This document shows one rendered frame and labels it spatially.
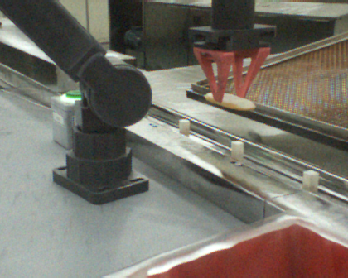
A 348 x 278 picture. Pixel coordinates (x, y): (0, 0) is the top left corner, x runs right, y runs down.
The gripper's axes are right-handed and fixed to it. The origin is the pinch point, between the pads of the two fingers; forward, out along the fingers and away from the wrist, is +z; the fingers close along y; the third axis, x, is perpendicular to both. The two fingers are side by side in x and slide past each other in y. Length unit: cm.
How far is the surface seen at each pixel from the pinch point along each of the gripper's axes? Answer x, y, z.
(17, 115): 47, -16, 11
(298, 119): -3.8, 9.3, 4.1
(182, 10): 339, 203, 18
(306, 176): -16.3, -0.7, 6.9
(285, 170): -10.3, 1.5, 8.5
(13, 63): 73, -9, 5
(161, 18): 374, 203, 27
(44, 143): 26.5, -18.4, 11.2
